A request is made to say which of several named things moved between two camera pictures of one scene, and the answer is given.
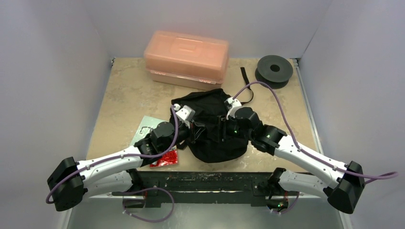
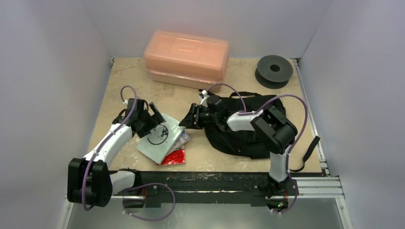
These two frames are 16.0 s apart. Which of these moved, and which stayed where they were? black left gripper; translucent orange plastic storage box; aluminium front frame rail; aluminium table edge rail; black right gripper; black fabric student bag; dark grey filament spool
Moved: black fabric student bag; black left gripper; black right gripper
Stayed: aluminium front frame rail; aluminium table edge rail; dark grey filament spool; translucent orange plastic storage box
